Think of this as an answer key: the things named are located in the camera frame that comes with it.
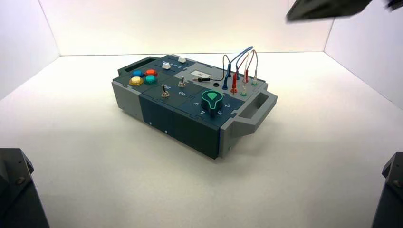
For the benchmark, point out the metal toggle switch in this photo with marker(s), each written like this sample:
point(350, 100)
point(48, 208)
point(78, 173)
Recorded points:
point(164, 92)
point(181, 83)

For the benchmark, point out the dark green-rimmed rotary knob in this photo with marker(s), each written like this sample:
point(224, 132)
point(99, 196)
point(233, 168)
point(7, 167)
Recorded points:
point(212, 100)

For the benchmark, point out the grey and blue control box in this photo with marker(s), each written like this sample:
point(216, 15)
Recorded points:
point(176, 122)

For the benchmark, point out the white slider knob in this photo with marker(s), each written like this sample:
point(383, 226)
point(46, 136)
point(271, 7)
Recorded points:
point(182, 59)
point(166, 65)

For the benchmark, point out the green round push button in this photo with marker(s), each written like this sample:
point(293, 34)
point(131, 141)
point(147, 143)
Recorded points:
point(150, 79)

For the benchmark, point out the red round push button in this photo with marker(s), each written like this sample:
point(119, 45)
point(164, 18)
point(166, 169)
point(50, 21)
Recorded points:
point(151, 72)

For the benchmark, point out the yellow round push button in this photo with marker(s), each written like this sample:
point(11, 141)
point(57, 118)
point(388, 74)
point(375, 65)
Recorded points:
point(136, 81)

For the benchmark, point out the blue round push button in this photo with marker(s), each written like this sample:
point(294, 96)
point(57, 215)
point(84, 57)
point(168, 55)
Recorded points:
point(137, 73)

